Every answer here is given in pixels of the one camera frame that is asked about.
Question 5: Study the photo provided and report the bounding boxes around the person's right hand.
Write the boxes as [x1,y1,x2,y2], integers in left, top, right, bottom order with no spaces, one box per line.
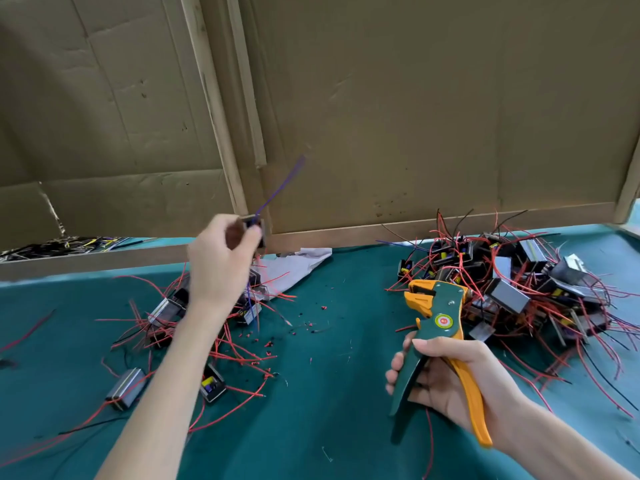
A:
[385,333,533,451]

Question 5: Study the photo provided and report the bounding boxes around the person's left hand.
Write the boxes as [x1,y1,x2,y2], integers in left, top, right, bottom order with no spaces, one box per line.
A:
[187,213,264,318]

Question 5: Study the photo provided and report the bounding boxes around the transformer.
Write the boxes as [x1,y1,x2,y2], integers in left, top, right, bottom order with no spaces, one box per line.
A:
[238,155,309,246]

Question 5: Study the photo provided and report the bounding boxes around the pile of wired transformers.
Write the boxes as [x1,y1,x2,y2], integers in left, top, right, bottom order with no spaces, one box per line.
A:
[0,263,301,466]
[388,207,640,416]

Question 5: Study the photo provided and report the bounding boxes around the long red wire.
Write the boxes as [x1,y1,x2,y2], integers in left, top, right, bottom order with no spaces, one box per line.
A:
[421,407,437,480]

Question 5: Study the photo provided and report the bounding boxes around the orange green wire strippers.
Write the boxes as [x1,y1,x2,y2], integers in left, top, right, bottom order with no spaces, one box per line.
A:
[390,279,495,448]

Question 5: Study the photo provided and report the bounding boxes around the person's left forearm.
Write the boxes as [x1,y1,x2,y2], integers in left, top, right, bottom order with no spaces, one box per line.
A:
[95,299,236,480]

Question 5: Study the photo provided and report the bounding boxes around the person's right forearm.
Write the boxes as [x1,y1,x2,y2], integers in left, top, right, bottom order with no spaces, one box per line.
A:
[505,395,640,480]

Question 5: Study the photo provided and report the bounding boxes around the crumpled grey plastic bag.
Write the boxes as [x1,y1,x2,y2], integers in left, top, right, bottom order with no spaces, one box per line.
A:
[255,247,333,298]

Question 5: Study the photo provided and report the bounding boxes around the thin wooden strip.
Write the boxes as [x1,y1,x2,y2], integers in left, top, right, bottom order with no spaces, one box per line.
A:
[225,0,269,169]

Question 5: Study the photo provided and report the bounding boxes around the creased brown cardboard panel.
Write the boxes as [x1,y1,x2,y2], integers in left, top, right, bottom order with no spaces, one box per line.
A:
[0,0,236,251]

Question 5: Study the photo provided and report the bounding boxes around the smooth brown cardboard panel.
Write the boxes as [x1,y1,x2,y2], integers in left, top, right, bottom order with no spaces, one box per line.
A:
[245,0,640,236]

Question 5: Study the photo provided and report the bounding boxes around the short wooden bottom rail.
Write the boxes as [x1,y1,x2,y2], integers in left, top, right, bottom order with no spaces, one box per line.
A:
[0,245,193,283]

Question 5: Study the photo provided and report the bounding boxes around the long wooden bottom rail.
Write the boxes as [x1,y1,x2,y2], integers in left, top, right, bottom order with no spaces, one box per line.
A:
[265,201,618,254]

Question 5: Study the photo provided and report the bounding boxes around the wide wooden post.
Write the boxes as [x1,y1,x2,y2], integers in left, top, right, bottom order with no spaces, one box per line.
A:
[180,0,251,218]

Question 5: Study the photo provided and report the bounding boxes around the heap of black cables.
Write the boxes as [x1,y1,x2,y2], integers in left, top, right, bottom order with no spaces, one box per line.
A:
[0,235,141,263]

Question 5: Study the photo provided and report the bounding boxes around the wooden corner post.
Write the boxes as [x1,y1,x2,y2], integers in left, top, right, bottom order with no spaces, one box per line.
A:
[613,139,640,224]

